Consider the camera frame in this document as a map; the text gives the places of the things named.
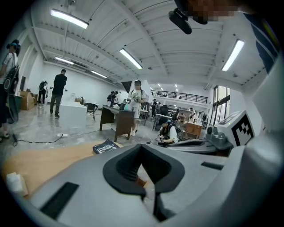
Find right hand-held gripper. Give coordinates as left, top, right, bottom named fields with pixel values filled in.
left=166, top=110, right=255, bottom=157

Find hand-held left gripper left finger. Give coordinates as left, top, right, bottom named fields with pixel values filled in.
left=28, top=143, right=157, bottom=227

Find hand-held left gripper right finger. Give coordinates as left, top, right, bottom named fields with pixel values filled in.
left=141, top=137, right=284, bottom=227

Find wooden coffee table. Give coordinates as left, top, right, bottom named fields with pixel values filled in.
left=1, top=141, right=125, bottom=198

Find wooden cabinet with white top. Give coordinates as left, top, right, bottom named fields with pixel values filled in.
left=184, top=121, right=204, bottom=140

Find dark blue book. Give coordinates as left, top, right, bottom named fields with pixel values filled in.
left=92, top=138, right=122, bottom=155

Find large dark-framed window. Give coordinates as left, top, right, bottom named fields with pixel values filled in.
left=213, top=85, right=231, bottom=127

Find black balcony railing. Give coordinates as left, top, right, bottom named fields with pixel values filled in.
left=150, top=90, right=209, bottom=104

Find dark wooden vanity cabinet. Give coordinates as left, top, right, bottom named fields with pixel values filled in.
left=99, top=104, right=136, bottom=143

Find white rectangular cabinet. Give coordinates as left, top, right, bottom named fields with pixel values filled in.
left=59, top=104, right=88, bottom=125

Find small white box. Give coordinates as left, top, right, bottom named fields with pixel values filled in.
left=5, top=172, right=29, bottom=198

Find black chair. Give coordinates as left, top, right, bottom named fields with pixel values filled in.
left=84, top=102, right=99, bottom=122

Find person's light grey trousers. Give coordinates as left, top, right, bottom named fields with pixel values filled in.
left=252, top=55, right=284, bottom=138

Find cardboard box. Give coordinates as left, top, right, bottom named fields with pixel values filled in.
left=19, top=90, right=38, bottom=111

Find long ceiling light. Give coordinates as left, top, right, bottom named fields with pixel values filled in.
left=119, top=48, right=143, bottom=70
left=91, top=70, right=108, bottom=78
left=50, top=8, right=89, bottom=29
left=55, top=56, right=75, bottom=65
left=221, top=39, right=245, bottom=72

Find person's dark shirt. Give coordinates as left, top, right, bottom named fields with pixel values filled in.
left=243, top=12, right=280, bottom=75

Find person's head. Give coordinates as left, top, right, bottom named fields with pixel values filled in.
left=187, top=0, right=256, bottom=23

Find black power cable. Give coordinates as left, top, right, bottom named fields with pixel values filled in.
left=12, top=133, right=64, bottom=147

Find black head-mounted camera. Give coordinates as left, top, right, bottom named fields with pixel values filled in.
left=168, top=0, right=209, bottom=35

